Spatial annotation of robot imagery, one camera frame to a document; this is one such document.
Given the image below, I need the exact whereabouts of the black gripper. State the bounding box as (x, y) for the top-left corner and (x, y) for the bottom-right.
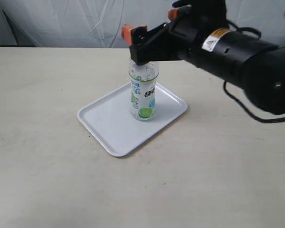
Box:
(121, 5), (228, 66)

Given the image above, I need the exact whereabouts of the clear lime label bottle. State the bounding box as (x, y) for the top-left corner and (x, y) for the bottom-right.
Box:
(128, 59), (159, 121)

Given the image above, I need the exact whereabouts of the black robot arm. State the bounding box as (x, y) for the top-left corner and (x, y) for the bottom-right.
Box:
(121, 0), (285, 115)

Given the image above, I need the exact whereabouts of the white plastic tray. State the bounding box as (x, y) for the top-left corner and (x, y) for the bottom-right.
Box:
(77, 83), (188, 157)

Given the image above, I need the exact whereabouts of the white backdrop cloth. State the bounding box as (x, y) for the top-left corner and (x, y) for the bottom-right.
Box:
(0, 0), (285, 48)

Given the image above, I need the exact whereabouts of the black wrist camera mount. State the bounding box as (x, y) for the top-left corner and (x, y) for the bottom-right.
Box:
(172, 0), (227, 20)

